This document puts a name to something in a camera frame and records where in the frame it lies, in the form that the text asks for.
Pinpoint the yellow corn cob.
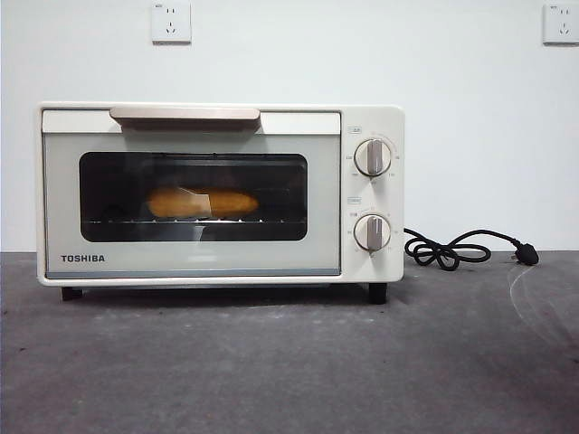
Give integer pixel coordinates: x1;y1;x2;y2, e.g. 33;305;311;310
147;186;261;218

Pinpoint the oven timer knob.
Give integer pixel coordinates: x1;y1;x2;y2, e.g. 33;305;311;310
353;214;392;253

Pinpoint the oven temperature knob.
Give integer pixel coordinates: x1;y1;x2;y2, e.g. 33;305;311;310
354;138;393;177

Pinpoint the white Toshiba toaster oven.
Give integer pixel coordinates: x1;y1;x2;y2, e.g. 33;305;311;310
35;101;406;305

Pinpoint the metal wire oven rack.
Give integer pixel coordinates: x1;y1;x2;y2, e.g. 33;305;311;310
83;218;303;226

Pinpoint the black power cable with plug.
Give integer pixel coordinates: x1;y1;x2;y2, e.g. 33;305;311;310
403;226;541;272

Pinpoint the white wall socket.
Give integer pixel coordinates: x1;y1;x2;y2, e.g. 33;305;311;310
542;4;579;46
151;2;193;45

